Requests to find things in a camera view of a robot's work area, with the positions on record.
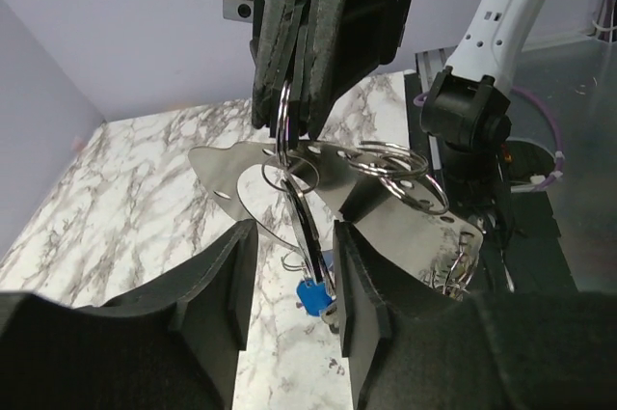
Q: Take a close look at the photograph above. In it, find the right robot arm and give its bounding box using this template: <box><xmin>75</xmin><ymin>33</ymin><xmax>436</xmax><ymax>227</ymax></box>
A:
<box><xmin>251</xmin><ymin>0</ymin><xmax>616</xmax><ymax>409</ymax></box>

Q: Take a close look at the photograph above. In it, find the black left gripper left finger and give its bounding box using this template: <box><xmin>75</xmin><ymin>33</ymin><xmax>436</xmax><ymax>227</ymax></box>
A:
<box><xmin>1</xmin><ymin>220</ymin><xmax>258</xmax><ymax>409</ymax></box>

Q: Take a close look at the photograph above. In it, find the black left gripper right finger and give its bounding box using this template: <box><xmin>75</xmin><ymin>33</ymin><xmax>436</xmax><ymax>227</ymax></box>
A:
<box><xmin>334</xmin><ymin>222</ymin><xmax>616</xmax><ymax>409</ymax></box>

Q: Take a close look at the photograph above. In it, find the silver key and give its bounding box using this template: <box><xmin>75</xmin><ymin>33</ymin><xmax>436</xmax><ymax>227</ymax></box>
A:
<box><xmin>282</xmin><ymin>173</ymin><xmax>335</xmax><ymax>296</ymax></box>

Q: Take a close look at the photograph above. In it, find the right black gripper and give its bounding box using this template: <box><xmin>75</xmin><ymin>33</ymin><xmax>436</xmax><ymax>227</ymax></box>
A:
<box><xmin>222</xmin><ymin>0</ymin><xmax>412</xmax><ymax>138</ymax></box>

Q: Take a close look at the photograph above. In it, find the blue key tag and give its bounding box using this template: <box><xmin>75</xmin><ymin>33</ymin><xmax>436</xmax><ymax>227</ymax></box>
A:
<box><xmin>296</xmin><ymin>279</ymin><xmax>336</xmax><ymax>317</ymax></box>

